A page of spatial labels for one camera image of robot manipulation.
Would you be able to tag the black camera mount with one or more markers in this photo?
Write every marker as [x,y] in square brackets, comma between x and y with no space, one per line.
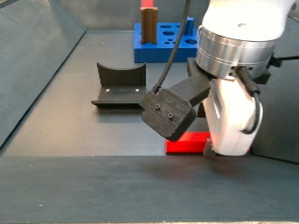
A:
[169,109]

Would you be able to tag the red hexagon prism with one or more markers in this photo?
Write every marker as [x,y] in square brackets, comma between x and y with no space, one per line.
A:
[192,143]

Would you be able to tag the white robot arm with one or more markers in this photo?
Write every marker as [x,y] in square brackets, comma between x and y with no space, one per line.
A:
[238,36]

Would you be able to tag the red square peg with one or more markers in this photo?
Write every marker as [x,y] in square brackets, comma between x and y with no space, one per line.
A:
[147,3]

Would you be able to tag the blue star peg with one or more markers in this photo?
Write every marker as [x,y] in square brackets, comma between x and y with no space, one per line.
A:
[189,26]

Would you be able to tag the brown notched peg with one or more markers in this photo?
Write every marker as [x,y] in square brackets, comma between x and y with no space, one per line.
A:
[149,24]

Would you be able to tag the blue shape sorter block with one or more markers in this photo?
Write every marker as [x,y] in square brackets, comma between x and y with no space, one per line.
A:
[157,53]

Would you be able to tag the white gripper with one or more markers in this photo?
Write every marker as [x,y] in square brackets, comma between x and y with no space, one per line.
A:
[230,110]

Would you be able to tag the black curved holder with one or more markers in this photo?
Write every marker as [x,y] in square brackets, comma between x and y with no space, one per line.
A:
[122,87]

